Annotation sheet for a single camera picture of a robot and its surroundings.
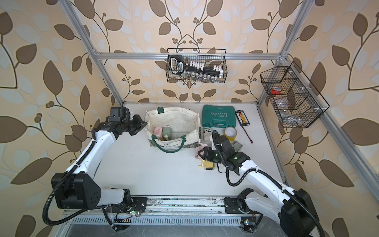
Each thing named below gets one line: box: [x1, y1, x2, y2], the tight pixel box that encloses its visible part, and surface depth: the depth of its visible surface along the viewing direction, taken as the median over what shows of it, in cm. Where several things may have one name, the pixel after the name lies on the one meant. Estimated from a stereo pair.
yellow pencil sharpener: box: [197, 159, 216, 171], surface depth 86 cm
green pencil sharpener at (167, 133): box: [162, 125, 173, 141], surface depth 97 cm
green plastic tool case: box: [201, 104, 237, 128], surface depth 108 cm
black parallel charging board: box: [234, 109, 251, 127], surface depth 110 cm
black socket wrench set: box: [169, 55, 225, 80], surface depth 86 cm
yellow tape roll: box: [224, 126, 238, 142], surface depth 104 cm
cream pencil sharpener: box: [202, 127, 213, 142], surface depth 100 cm
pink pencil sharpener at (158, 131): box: [153, 126, 164, 141], surface depth 98 cm
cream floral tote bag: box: [144, 107, 201, 154], surface depth 91 cm
